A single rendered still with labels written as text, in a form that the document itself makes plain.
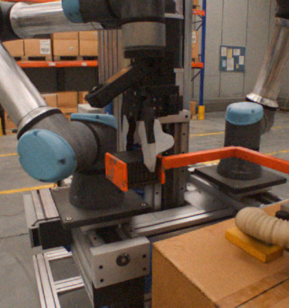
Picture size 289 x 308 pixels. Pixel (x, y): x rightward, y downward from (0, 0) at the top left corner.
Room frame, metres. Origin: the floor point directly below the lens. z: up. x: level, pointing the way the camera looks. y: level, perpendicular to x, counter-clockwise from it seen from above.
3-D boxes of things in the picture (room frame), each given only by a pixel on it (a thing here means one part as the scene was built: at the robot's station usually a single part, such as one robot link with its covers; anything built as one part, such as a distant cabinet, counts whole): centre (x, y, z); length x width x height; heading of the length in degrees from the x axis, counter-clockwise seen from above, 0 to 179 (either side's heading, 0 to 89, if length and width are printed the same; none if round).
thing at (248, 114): (0.97, -0.33, 1.20); 0.13 x 0.12 x 0.14; 145
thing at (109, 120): (0.75, 0.13, 1.20); 0.13 x 0.12 x 0.14; 155
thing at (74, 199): (0.76, 0.13, 1.09); 0.15 x 0.15 x 0.10
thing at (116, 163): (0.54, 0.02, 1.19); 0.09 x 0.08 x 0.05; 28
